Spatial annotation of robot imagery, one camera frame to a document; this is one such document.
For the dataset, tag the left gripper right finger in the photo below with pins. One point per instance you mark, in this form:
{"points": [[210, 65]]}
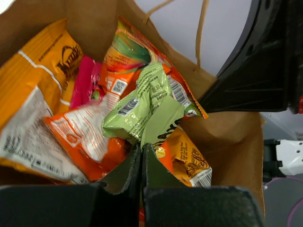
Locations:
{"points": [[169, 203]]}

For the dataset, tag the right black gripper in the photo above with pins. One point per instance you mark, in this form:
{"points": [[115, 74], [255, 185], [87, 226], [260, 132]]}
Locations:
{"points": [[264, 72]]}

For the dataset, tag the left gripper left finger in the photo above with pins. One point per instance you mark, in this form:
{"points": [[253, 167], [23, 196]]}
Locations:
{"points": [[112, 201]]}

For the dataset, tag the brown paper bag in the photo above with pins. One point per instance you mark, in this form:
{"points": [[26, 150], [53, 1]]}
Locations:
{"points": [[232, 141]]}

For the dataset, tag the small orange snack packet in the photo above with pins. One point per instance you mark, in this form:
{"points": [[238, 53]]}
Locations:
{"points": [[79, 130]]}

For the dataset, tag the green snack packet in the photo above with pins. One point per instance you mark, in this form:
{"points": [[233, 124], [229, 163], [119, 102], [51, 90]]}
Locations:
{"points": [[149, 114]]}

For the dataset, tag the small pink snack packet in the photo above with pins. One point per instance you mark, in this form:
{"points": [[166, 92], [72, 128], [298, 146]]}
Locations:
{"points": [[86, 87]]}

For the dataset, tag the tall orange snack bag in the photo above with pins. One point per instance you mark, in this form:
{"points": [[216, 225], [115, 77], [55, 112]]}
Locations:
{"points": [[38, 82]]}

